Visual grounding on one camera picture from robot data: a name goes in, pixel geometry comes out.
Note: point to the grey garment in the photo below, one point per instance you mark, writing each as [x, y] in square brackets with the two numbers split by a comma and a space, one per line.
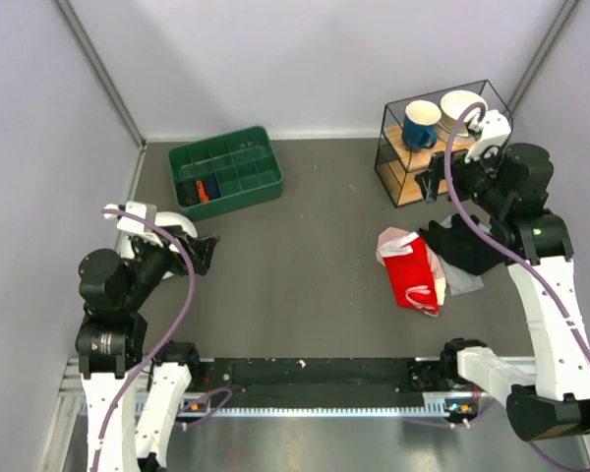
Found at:
[460, 281]

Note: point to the red underwear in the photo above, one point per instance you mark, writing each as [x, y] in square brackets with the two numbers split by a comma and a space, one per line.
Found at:
[410, 274]

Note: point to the white paper plate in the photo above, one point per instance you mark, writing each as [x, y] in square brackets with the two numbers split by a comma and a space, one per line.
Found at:
[174, 223]

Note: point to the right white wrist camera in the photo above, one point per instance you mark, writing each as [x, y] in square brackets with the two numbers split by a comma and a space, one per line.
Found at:
[492, 131]

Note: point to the aluminium frame rail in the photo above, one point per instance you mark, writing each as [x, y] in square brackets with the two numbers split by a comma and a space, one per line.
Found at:
[314, 410]

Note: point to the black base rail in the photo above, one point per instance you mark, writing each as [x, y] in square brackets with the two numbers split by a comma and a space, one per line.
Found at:
[332, 383]

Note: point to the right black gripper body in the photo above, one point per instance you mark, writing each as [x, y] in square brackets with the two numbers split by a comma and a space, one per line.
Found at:
[475, 180]

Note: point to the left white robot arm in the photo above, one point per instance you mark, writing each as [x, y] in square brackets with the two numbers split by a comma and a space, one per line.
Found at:
[110, 348]

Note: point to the black wire wooden shelf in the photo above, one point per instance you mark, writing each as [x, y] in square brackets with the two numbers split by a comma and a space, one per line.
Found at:
[396, 165]

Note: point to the black garment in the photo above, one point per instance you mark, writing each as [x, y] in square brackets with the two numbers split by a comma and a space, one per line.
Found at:
[459, 246]

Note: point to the blue mug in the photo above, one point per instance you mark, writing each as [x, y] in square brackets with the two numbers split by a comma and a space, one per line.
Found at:
[419, 125]

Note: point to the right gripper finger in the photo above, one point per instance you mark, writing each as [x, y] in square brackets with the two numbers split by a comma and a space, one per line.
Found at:
[435, 172]
[427, 197]

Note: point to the blue item in tray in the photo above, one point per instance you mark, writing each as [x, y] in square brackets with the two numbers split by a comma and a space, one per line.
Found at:
[211, 188]

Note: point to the orange item in tray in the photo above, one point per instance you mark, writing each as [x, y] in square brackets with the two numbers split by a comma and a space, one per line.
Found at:
[202, 193]

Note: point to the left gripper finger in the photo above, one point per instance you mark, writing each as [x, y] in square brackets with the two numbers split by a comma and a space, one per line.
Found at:
[201, 263]
[202, 248]

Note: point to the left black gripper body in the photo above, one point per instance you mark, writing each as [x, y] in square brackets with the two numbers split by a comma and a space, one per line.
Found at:
[150, 263]

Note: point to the pink beige garment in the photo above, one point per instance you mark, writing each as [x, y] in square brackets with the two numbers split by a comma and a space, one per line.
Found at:
[434, 261]

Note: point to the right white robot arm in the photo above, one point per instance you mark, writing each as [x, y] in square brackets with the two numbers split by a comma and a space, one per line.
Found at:
[511, 185]

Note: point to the green compartment tray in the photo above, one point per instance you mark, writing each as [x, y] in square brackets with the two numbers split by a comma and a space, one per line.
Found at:
[243, 162]

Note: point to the cream bowl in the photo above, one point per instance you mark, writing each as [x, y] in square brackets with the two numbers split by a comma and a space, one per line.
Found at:
[453, 103]

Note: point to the black item in tray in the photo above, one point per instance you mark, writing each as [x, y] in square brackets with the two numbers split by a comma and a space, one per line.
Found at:
[187, 193]

